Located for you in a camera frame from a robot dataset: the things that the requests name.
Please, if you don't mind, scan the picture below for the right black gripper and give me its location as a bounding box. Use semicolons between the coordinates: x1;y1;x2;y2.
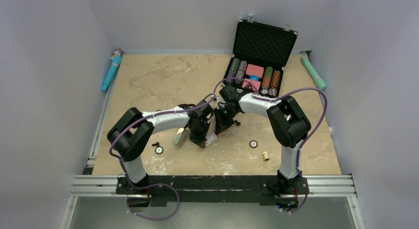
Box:
213;106;239;135

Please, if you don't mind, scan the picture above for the red staple box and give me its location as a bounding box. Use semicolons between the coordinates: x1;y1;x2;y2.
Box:
205;131;218;147

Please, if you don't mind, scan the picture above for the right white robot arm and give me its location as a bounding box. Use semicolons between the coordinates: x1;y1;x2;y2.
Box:
214;85;311;194

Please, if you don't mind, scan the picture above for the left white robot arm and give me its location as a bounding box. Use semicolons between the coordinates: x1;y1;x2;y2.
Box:
107;100;213;194

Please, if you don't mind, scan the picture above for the black white poker chip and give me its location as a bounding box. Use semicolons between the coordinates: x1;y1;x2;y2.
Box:
155;146;164;155

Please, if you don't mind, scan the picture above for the cream chess piece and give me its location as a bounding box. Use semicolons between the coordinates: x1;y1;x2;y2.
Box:
262;151;270;161

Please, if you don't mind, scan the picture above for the black poker chip case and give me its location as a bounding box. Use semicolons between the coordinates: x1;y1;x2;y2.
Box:
223;19;298;97

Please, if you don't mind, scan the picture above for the green cylindrical toy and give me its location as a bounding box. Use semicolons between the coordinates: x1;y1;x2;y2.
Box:
300;56;327;91

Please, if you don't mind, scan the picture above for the blue cylindrical toy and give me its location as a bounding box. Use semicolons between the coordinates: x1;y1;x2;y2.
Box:
101;48;123;92

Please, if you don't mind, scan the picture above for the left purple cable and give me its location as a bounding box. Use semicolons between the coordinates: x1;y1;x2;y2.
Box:
108;93;217;189

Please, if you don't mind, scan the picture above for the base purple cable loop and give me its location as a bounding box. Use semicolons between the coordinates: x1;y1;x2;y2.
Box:
126;183;181;222

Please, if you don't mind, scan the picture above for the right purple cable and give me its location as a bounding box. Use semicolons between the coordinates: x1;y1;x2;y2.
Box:
212;77;329;215

